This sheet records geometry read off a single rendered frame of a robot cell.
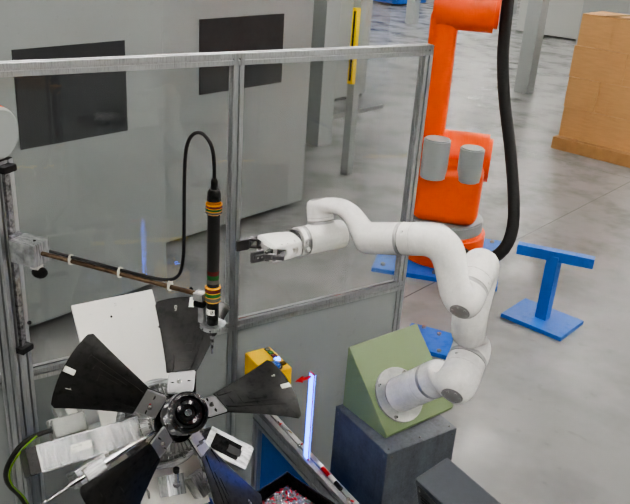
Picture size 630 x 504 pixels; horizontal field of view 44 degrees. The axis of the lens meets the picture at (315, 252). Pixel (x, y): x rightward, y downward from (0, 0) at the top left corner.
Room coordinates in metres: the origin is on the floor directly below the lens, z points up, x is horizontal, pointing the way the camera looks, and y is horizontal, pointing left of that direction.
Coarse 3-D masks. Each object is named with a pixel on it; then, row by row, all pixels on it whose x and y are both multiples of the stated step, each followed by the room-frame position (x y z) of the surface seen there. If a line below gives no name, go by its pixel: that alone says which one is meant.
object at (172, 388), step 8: (168, 376) 1.92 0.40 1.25; (176, 376) 1.91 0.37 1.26; (184, 376) 1.90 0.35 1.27; (192, 376) 1.89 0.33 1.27; (168, 384) 1.90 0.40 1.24; (176, 384) 1.89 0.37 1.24; (184, 384) 1.88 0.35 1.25; (192, 384) 1.87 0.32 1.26; (168, 392) 1.88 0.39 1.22; (176, 392) 1.87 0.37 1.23
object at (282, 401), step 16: (256, 368) 2.06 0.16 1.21; (272, 368) 2.07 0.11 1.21; (240, 384) 1.99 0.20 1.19; (256, 384) 1.99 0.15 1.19; (272, 384) 2.00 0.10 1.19; (224, 400) 1.91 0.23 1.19; (240, 400) 1.91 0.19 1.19; (256, 400) 1.92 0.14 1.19; (272, 400) 1.94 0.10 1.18; (288, 400) 1.96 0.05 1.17; (288, 416) 1.90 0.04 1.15
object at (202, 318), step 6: (198, 294) 1.89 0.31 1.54; (198, 300) 1.88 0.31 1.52; (204, 300) 1.89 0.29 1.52; (198, 306) 1.88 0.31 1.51; (204, 306) 1.88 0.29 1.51; (198, 312) 1.88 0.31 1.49; (204, 312) 1.88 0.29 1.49; (198, 318) 1.88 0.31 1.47; (204, 318) 1.88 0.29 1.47; (204, 324) 1.88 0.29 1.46; (222, 324) 1.88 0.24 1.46; (204, 330) 1.86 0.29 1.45; (210, 330) 1.85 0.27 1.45; (216, 330) 1.85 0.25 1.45; (222, 330) 1.87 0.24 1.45
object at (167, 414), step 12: (168, 396) 1.89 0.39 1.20; (180, 396) 1.81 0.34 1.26; (192, 396) 1.82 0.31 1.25; (168, 408) 1.77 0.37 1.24; (180, 408) 1.79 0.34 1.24; (192, 408) 1.81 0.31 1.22; (204, 408) 1.81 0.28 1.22; (156, 420) 1.83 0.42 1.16; (168, 420) 1.76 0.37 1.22; (180, 420) 1.77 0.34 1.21; (192, 420) 1.78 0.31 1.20; (204, 420) 1.79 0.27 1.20; (156, 432) 1.81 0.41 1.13; (168, 432) 1.79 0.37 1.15; (180, 432) 1.75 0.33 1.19; (192, 432) 1.76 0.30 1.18
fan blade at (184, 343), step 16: (160, 304) 2.07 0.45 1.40; (224, 304) 2.07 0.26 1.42; (160, 320) 2.04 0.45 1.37; (176, 320) 2.03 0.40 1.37; (192, 320) 2.02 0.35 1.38; (176, 336) 1.99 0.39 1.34; (192, 336) 1.98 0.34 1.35; (208, 336) 1.98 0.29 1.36; (176, 352) 1.96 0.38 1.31; (192, 352) 1.94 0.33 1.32; (176, 368) 1.92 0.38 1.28; (192, 368) 1.91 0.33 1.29
